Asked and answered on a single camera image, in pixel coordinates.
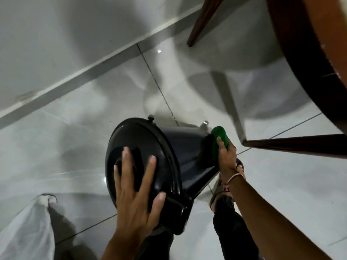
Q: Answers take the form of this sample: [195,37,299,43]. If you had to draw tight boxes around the person's left hand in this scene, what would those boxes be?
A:
[113,147,166,237]

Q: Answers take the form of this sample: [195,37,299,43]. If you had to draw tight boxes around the person's right hand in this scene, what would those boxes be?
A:
[216,136,242,184]

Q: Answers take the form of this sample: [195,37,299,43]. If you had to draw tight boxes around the green scrubbing sponge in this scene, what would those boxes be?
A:
[210,126,229,163]

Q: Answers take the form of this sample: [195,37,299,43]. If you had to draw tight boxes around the black plastic trash bin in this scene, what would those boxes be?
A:
[105,114,221,236]

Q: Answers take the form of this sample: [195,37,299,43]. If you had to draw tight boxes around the person's right forearm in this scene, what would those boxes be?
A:
[227,174,333,260]

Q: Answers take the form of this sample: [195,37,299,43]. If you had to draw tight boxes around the person's left forearm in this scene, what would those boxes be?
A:
[101,231,152,260]

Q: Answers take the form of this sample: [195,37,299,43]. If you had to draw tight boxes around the black trousers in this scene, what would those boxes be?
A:
[140,197,261,260]

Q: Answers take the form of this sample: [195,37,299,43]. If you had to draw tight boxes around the white cloth sack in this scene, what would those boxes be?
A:
[0,194,59,260]

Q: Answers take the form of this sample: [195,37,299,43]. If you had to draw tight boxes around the brown wooden table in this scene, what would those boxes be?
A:
[187,0,347,160]

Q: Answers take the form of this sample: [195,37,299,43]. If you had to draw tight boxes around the beaded string bracelet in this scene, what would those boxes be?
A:
[223,173,246,191]

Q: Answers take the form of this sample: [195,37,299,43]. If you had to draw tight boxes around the black strap sandal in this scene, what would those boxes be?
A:
[209,159,246,212]

